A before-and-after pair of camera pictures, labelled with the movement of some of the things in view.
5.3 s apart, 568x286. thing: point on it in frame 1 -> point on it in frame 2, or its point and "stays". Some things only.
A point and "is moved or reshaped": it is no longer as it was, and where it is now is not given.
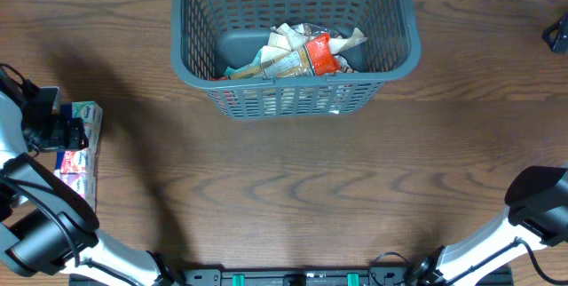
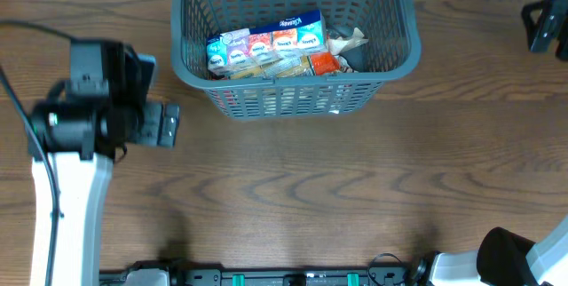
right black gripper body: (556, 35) -> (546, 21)
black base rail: (303, 276) stays
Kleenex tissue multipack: (77, 167) is moved or reshaped
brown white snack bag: (343, 67) stays
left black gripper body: (49, 127) -> (140, 123)
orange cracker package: (316, 58) stays
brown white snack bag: (341, 44) stays
